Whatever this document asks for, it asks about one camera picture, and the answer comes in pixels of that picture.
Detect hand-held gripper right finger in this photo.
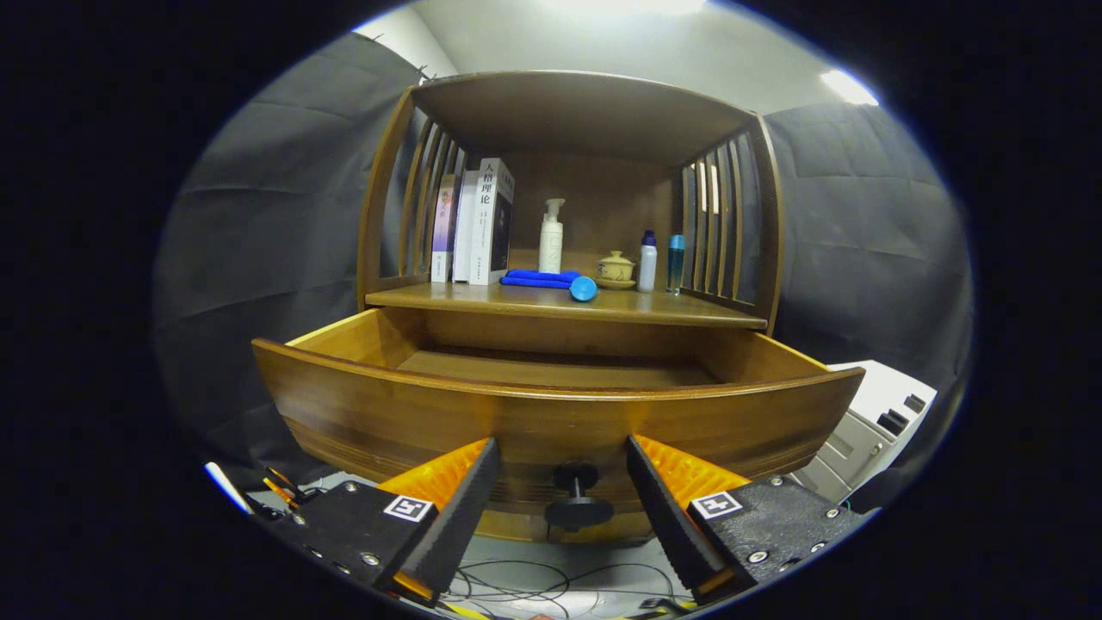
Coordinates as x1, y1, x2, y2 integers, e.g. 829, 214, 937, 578
626, 435, 870, 604

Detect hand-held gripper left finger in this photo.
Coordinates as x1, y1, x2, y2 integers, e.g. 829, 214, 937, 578
284, 437, 503, 606

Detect wooden drawer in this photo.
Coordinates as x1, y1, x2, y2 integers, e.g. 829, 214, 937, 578
251, 308, 866, 545

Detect wooden countertop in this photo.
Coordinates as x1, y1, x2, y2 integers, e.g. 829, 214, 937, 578
365, 258, 769, 330

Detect wooden cabinet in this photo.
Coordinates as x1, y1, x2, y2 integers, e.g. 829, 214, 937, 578
356, 71, 784, 338

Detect white appliance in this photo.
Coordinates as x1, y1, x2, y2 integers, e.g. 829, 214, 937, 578
788, 360, 938, 503

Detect blue folded cloth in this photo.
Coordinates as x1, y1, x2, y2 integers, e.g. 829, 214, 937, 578
500, 270, 582, 289

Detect purple book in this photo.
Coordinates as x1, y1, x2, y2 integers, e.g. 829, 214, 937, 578
430, 175, 459, 283

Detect thin white book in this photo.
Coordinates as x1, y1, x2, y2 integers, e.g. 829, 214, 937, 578
452, 170, 481, 283

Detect white pump bottle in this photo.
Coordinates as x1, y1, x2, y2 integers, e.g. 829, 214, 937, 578
538, 199, 566, 275

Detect thick white and black book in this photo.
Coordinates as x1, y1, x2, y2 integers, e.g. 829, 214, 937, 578
469, 158, 516, 286

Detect black backdrop cloth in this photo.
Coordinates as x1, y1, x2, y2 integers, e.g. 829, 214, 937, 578
153, 33, 975, 509

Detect long ceiling light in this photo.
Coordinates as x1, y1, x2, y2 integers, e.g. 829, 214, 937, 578
818, 69, 879, 107

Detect large ceiling light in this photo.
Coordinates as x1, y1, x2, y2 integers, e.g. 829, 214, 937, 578
551, 0, 707, 16

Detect black floor cables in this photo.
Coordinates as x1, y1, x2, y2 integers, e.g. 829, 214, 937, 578
448, 560, 690, 619

